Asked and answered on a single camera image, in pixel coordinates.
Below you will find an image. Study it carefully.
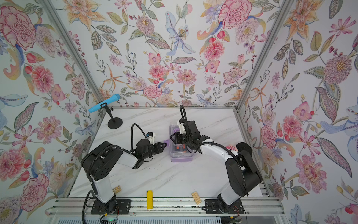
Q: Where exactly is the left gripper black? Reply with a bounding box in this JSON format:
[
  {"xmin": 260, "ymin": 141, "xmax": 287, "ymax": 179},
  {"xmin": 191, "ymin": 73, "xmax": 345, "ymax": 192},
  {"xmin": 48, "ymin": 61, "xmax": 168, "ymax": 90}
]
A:
[{"xmin": 141, "ymin": 142, "xmax": 167, "ymax": 161}]

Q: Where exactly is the purple plastic tool box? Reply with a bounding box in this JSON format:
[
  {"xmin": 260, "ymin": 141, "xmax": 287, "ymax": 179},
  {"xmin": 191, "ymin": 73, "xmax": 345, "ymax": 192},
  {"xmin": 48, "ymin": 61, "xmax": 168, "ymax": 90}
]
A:
[{"xmin": 169, "ymin": 123, "xmax": 194, "ymax": 162}]

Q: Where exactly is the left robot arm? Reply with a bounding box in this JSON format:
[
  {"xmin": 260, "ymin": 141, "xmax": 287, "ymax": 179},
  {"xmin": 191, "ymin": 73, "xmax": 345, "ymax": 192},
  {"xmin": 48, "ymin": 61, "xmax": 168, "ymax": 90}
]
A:
[{"xmin": 81, "ymin": 139, "xmax": 167, "ymax": 203}]

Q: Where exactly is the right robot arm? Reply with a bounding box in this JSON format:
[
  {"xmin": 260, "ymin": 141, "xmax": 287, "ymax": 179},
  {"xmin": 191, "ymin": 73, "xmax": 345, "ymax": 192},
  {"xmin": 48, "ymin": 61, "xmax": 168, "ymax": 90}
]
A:
[{"xmin": 170, "ymin": 119, "xmax": 263, "ymax": 210}]

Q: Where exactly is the black microphone stand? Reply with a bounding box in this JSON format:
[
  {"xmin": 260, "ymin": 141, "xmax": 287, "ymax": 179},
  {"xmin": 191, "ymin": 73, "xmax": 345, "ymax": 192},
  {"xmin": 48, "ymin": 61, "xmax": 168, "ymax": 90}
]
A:
[{"xmin": 102, "ymin": 106, "xmax": 123, "ymax": 130}]

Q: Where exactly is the pink striped ball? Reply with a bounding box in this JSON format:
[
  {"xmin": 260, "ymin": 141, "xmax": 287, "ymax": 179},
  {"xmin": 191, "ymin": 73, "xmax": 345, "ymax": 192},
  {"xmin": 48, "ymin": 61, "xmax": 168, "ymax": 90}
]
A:
[{"xmin": 226, "ymin": 145, "xmax": 238, "ymax": 152}]

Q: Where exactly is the small wooden tag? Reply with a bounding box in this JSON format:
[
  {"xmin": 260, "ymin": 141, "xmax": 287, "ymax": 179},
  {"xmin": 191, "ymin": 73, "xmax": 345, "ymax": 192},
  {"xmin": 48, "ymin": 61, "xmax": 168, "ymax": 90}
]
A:
[{"xmin": 112, "ymin": 185, "xmax": 122, "ymax": 194}]

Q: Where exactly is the black round pad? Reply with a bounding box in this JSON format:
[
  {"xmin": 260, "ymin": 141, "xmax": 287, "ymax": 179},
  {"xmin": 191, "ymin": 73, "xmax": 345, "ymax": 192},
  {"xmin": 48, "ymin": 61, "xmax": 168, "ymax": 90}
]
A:
[{"xmin": 236, "ymin": 142, "xmax": 252, "ymax": 156}]

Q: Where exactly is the blue microphone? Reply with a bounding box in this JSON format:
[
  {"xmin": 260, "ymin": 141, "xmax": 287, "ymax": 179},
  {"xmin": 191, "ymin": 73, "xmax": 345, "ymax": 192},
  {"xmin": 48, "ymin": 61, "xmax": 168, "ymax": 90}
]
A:
[{"xmin": 88, "ymin": 94, "xmax": 121, "ymax": 113}]

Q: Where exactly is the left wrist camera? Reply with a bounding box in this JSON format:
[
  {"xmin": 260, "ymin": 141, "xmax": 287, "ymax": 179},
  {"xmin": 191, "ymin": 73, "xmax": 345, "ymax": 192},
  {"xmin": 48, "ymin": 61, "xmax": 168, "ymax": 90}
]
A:
[{"xmin": 146, "ymin": 132, "xmax": 156, "ymax": 145}]

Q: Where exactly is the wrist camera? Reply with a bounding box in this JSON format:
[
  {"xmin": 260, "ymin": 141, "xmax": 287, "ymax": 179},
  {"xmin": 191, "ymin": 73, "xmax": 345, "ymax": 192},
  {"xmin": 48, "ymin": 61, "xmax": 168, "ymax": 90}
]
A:
[
  {"xmin": 177, "ymin": 119, "xmax": 186, "ymax": 134},
  {"xmin": 146, "ymin": 132, "xmax": 156, "ymax": 145}
]

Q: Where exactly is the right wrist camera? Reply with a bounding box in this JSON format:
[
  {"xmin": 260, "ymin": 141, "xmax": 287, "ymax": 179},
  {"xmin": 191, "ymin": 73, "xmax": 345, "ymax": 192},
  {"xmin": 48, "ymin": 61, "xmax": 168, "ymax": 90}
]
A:
[{"xmin": 177, "ymin": 119, "xmax": 186, "ymax": 134}]

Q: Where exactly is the yellow block on rail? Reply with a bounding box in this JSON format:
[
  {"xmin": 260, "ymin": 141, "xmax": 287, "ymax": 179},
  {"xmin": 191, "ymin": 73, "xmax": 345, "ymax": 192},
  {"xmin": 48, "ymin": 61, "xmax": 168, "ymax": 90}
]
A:
[{"xmin": 146, "ymin": 190, "xmax": 153, "ymax": 210}]

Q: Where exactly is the wooden block on rail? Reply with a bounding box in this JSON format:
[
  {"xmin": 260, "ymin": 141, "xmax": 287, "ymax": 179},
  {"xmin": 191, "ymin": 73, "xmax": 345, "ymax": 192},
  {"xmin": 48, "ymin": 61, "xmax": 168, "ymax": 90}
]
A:
[{"xmin": 192, "ymin": 191, "xmax": 202, "ymax": 205}]

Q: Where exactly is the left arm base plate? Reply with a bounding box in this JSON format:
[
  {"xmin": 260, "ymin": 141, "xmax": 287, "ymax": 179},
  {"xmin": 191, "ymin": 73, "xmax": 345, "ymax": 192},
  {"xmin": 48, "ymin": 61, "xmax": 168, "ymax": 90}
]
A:
[{"xmin": 90, "ymin": 199, "xmax": 131, "ymax": 215}]

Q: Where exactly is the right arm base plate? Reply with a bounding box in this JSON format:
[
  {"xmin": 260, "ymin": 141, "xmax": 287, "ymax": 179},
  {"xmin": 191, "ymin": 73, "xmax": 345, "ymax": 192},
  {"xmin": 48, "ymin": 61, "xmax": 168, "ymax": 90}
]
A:
[{"xmin": 201, "ymin": 199, "xmax": 245, "ymax": 215}]

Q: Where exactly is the aluminium front rail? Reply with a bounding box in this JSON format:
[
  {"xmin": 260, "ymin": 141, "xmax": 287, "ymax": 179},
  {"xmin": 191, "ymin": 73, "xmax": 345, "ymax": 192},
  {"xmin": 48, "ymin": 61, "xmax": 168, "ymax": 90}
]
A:
[{"xmin": 45, "ymin": 197, "xmax": 285, "ymax": 217}]

